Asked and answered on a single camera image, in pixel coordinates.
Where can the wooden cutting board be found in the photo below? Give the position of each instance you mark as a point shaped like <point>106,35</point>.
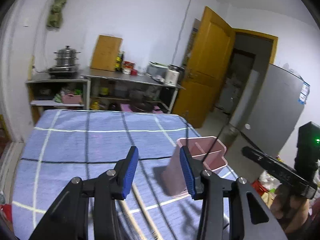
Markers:
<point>106,53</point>

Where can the beige wooden chopstick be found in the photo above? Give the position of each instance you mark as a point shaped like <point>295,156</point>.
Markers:
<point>132,224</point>
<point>152,226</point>

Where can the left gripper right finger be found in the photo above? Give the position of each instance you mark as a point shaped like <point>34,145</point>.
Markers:
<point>249,216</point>

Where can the low steel shelf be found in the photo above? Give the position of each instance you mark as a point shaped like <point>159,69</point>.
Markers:
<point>50,92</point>

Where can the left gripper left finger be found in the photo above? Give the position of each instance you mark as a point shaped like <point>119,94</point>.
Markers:
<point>67,217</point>

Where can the dark oil bottle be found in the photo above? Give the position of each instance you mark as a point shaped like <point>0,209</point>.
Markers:
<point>119,61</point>

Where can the induction cooker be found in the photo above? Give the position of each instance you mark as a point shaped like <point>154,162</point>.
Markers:
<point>62,72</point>

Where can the white electric kettle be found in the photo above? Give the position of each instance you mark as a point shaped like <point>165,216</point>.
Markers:
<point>174,75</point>

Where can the red lidded jar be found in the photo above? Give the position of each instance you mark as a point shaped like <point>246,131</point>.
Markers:
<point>128,67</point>

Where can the pink plastic utensil holder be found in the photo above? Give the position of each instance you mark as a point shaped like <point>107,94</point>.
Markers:
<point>185,163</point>

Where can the green hanging cloth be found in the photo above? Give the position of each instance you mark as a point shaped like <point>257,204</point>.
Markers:
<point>54,19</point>

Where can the yellow wooden door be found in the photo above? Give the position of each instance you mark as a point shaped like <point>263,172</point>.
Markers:
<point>206,68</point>

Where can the stainless steel steamer pot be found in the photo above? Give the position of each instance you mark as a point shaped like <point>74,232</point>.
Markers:
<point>66,57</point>

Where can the right hand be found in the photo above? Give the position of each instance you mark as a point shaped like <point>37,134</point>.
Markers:
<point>291,211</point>

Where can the steel kitchen shelf table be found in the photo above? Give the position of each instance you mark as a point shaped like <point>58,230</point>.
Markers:
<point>122,87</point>

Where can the clear plastic container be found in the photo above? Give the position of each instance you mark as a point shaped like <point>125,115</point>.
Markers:
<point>155,69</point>

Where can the blue checked tablecloth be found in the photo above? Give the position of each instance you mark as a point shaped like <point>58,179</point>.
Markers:
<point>68,144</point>

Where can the grey refrigerator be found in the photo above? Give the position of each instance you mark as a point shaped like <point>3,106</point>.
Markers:
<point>275,112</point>

